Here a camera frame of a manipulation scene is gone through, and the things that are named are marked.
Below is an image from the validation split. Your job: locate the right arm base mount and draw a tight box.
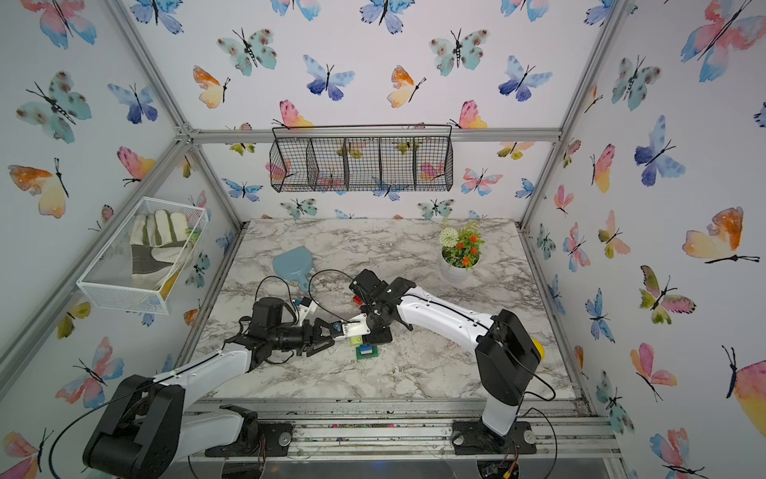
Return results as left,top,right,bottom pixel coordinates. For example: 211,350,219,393
451,420,537,455

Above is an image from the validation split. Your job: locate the white pot with flowers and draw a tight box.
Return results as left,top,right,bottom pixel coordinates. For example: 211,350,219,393
439,220,485,285

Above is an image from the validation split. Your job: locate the green long lego brick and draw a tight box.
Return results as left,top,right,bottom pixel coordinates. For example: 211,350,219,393
355,344,379,360

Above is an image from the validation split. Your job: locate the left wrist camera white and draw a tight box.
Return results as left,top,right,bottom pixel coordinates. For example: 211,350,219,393
295,297,318,325

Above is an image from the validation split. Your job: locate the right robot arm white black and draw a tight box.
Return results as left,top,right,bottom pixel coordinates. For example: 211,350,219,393
349,269,543,438

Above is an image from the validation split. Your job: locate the yellow cup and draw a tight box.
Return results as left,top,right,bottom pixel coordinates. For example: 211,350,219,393
532,338,546,359

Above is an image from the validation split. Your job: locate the white wire wall basket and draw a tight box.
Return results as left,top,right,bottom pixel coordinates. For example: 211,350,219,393
77,197,209,315

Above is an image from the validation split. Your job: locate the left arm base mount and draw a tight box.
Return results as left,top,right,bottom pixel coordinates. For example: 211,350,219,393
205,404,294,460

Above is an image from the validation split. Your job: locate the black wire wall basket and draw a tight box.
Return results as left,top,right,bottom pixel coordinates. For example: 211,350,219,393
267,123,454,196

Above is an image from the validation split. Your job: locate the light blue dustpan scoop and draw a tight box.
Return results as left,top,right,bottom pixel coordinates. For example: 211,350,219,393
272,247,313,293

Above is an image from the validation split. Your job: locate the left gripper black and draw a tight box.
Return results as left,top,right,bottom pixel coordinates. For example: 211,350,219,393
269,319,336,354

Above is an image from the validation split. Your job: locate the work glove white grey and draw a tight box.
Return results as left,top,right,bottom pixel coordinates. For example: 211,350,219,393
130,210,193,291

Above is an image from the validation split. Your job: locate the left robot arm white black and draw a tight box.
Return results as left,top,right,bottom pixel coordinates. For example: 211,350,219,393
83,297,343,478

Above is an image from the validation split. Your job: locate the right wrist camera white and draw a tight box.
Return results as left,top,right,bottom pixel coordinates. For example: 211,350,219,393
330,315,370,338

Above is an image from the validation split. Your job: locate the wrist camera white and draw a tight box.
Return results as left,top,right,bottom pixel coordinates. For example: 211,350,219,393
330,315,370,338
295,297,318,325

